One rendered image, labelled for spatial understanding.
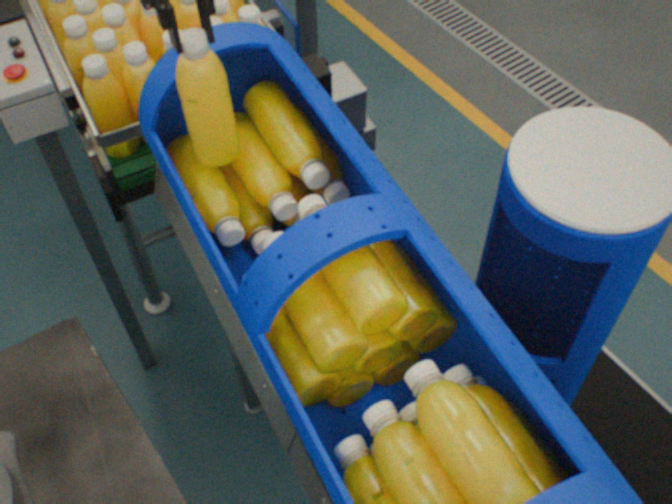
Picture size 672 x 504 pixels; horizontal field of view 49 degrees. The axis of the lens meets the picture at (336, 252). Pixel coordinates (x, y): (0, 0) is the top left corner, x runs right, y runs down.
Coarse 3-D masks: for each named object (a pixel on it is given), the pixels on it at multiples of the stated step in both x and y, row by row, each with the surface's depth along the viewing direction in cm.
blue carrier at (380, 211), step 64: (256, 64) 120; (320, 128) 124; (384, 192) 94; (256, 256) 119; (320, 256) 86; (448, 256) 91; (256, 320) 91; (512, 384) 95; (320, 448) 83; (576, 448) 74
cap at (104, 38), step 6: (96, 30) 132; (102, 30) 133; (108, 30) 132; (96, 36) 132; (102, 36) 131; (108, 36) 131; (114, 36) 132; (96, 42) 131; (102, 42) 131; (108, 42) 131; (114, 42) 133; (102, 48) 132
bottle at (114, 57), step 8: (96, 48) 133; (112, 48) 133; (120, 48) 134; (104, 56) 133; (112, 56) 133; (120, 56) 134; (112, 64) 134; (120, 64) 134; (120, 72) 135; (120, 80) 136
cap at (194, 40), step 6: (186, 30) 99; (192, 30) 99; (198, 30) 99; (180, 36) 98; (186, 36) 98; (192, 36) 98; (198, 36) 98; (204, 36) 98; (186, 42) 97; (192, 42) 97; (198, 42) 97; (204, 42) 98; (186, 48) 98; (192, 48) 98; (198, 48) 98; (204, 48) 99; (192, 54) 98
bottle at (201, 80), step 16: (208, 48) 100; (176, 64) 102; (192, 64) 99; (208, 64) 100; (176, 80) 102; (192, 80) 100; (208, 80) 100; (224, 80) 103; (192, 96) 102; (208, 96) 102; (224, 96) 104; (192, 112) 104; (208, 112) 104; (224, 112) 105; (192, 128) 107; (208, 128) 106; (224, 128) 107; (192, 144) 110; (208, 144) 108; (224, 144) 109; (208, 160) 110; (224, 160) 111
